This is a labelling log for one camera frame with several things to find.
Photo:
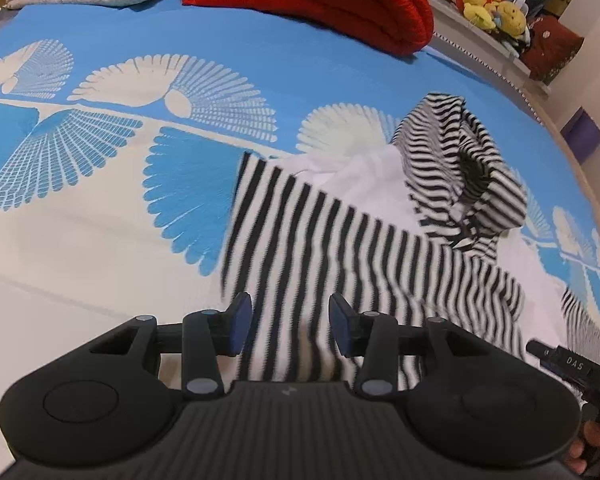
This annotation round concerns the blue white patterned bed blanket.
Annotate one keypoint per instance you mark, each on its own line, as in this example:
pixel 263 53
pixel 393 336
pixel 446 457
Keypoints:
pixel 280 70

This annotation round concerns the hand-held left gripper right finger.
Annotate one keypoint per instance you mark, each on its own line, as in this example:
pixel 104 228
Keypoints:
pixel 341 327

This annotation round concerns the dark red bag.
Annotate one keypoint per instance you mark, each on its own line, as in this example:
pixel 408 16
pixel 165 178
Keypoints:
pixel 555 47

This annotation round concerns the purple box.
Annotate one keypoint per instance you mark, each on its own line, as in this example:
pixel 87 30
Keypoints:
pixel 585 135

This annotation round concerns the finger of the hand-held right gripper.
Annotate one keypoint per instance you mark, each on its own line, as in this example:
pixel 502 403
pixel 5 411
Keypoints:
pixel 560 360

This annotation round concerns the person's right hand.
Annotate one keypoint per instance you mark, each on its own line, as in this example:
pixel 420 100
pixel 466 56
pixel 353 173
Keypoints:
pixel 587 447

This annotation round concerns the black white striped shirt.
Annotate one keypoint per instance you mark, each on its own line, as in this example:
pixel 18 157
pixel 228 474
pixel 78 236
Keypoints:
pixel 300 240

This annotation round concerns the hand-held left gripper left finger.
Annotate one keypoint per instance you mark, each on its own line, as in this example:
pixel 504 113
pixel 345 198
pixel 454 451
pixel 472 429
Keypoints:
pixel 240 325

